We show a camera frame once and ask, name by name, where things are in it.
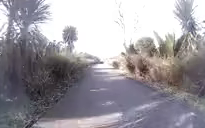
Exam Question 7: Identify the grey asphalt path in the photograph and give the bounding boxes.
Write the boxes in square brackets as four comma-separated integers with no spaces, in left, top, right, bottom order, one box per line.
[32,63,205,128]

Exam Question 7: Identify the bare thin tree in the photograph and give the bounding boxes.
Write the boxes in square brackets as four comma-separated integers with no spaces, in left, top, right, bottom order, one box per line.
[114,0,139,51]

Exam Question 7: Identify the dense green bushes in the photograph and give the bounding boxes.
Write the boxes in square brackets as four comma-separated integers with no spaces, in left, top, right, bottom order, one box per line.
[23,51,103,101]

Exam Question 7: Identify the dry brown shrubs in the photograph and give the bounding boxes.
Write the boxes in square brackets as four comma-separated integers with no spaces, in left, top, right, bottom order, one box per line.
[111,31,205,99]

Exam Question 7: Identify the dry grass verge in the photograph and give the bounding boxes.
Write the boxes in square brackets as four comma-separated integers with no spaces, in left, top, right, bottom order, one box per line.
[118,68,205,114]

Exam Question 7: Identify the row of palm-like trees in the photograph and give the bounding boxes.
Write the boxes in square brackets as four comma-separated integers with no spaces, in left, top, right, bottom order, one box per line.
[0,0,80,98]

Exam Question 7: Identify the palm-like tree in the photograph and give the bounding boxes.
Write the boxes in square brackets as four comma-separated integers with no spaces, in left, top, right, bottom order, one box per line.
[173,0,199,58]

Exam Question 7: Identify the leaf-strewn dirt verge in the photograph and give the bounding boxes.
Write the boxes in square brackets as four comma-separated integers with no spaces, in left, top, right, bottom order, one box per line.
[0,68,91,128]

